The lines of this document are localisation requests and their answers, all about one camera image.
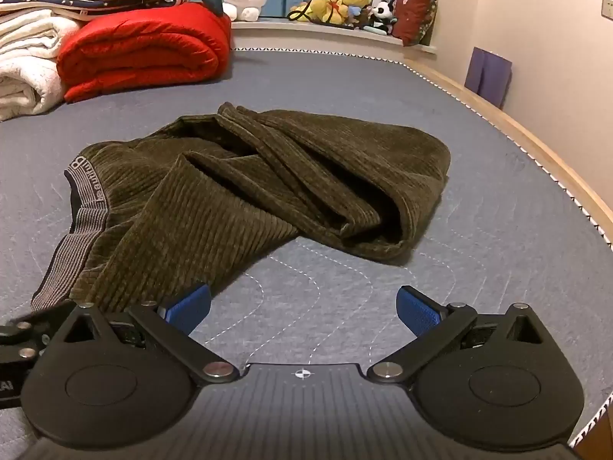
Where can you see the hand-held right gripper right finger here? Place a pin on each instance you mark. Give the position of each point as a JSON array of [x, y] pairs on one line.
[[417, 312]]

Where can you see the purple folded mat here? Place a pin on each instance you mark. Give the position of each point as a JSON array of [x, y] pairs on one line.
[[488, 74]]

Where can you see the navy star-print blanket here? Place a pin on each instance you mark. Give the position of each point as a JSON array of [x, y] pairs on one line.
[[96, 2]]

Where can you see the yellow bear plush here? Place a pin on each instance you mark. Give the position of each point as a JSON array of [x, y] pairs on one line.
[[323, 9]]

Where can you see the panda plush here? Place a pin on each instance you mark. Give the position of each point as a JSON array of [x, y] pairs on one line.
[[383, 13]]

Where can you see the grey quilted mattress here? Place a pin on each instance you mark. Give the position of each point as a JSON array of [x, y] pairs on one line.
[[335, 86]]

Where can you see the white window sill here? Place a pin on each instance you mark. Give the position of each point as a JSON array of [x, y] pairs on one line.
[[311, 28]]

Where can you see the white mushroom plush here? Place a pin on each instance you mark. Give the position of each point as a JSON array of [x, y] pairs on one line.
[[244, 0]]

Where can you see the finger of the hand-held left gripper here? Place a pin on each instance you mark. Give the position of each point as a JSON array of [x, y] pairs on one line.
[[28, 326]]

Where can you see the wall switch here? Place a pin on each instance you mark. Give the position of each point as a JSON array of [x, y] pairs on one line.
[[607, 9]]

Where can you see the wooden bed frame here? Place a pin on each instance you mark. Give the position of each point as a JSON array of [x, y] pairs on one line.
[[527, 134]]

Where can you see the red cushion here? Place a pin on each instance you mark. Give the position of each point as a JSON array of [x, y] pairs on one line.
[[416, 9]]

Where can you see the white folded blanket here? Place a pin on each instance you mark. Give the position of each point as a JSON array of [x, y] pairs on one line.
[[26, 62]]

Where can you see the red folded quilt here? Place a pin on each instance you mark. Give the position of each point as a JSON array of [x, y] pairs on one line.
[[143, 48]]

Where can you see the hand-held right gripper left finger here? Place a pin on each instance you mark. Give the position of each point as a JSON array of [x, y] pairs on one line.
[[192, 307]]

